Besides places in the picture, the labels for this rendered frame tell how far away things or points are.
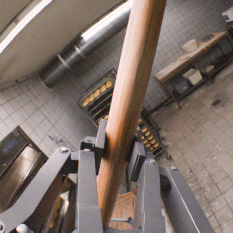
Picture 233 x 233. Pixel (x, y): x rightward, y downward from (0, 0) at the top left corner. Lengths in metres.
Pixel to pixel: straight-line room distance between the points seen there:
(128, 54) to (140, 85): 0.03
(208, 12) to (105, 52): 3.22
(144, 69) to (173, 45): 5.23
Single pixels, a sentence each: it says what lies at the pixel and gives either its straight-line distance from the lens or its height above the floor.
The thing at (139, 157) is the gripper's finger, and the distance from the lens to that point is 0.17.
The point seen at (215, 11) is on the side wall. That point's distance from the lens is 6.06.
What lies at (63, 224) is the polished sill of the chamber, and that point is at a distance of 1.89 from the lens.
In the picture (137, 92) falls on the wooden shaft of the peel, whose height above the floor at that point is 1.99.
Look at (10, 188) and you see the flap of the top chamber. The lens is 1.66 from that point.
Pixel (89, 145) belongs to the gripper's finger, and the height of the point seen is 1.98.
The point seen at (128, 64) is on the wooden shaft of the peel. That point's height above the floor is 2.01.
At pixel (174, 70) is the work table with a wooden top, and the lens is 4.54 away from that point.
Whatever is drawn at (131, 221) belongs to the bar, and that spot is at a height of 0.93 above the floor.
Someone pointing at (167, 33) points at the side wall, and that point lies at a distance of 5.37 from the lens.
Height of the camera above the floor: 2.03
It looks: 15 degrees down
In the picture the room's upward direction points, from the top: 39 degrees counter-clockwise
